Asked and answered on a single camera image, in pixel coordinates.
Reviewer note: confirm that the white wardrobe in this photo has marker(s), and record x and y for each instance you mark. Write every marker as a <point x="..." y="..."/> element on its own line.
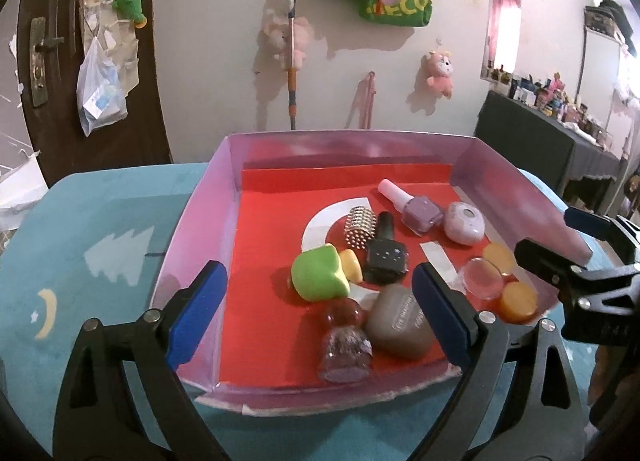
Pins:
<point x="600" y="71"/>

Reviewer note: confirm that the gold studded cylinder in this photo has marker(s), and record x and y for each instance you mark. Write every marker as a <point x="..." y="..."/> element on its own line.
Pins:
<point x="360" y="226"/>

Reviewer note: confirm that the dark wooden door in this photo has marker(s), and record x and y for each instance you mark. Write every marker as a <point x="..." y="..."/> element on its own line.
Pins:
<point x="60" y="141"/>

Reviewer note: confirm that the wall mirror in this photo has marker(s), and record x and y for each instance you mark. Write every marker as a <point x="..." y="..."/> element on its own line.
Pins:
<point x="505" y="16"/>

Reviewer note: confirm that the grey star-print wall sheet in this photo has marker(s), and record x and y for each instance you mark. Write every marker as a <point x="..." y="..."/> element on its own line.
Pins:
<point x="10" y="106"/>

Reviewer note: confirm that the dresser with dark cloth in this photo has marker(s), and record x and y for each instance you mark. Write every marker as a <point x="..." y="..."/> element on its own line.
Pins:
<point x="525" y="141"/>

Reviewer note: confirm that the black cloth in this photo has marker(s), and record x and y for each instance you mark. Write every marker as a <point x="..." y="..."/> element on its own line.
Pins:
<point x="622" y="23"/>

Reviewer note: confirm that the black nail polish bottle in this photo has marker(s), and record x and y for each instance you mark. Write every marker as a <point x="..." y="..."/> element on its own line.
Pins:
<point x="385" y="261"/>

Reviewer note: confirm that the clear plastic bag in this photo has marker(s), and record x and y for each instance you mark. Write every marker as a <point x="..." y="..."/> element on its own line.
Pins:
<point x="100" y="96"/>

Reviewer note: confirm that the clear glass cup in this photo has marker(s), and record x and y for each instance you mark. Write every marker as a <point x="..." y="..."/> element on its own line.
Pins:
<point x="482" y="278"/>

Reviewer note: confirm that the yellow green toy figure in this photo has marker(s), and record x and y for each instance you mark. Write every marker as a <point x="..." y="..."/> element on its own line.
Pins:
<point x="317" y="273"/>

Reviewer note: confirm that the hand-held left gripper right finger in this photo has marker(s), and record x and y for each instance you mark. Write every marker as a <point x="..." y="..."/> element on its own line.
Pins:
<point x="440" y="311"/>

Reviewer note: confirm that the pink plush toy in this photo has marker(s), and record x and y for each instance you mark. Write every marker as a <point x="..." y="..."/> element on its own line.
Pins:
<point x="301" y="41"/>

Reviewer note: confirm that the white plastic sheet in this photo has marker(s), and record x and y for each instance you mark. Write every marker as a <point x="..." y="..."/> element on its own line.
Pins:
<point x="20" y="191"/>

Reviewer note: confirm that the row of cosmetics bottles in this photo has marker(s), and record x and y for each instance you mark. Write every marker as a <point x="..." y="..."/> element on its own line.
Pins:
<point x="550" y="91"/>

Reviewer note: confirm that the patterned storage case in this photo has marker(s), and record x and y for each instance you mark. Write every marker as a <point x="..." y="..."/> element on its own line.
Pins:
<point x="597" y="18"/>

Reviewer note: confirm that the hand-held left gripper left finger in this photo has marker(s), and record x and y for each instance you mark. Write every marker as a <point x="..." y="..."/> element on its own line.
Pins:
<point x="195" y="316"/>

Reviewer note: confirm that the pink bear plush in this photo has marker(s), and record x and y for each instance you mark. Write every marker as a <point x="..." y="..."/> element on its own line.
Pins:
<point x="440" y="73"/>

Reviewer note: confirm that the lilac oval case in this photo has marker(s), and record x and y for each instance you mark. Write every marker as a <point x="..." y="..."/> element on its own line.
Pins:
<point x="462" y="223"/>

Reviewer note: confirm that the person's right forearm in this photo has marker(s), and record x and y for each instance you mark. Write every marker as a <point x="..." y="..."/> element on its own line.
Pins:
<point x="612" y="381"/>

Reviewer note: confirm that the amber ball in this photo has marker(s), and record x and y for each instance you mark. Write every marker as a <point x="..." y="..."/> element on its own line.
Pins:
<point x="500" y="256"/>
<point x="520" y="301"/>

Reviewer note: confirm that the glitter bottle with red cap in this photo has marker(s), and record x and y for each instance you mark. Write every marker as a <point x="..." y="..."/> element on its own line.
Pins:
<point x="345" y="346"/>

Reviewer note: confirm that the purple nail polish bottle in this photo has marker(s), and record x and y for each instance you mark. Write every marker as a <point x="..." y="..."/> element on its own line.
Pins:
<point x="422" y="213"/>

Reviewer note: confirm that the grey eyeshadow compact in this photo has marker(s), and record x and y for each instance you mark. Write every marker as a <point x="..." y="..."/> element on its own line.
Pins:
<point x="395" y="326"/>

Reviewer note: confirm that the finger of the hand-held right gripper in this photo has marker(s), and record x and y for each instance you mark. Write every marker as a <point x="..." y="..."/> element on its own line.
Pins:
<point x="592" y="222"/>
<point x="542" y="258"/>

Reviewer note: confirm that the pink cardboard box red lining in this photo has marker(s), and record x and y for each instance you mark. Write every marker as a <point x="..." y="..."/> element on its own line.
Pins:
<point x="200" y="231"/>

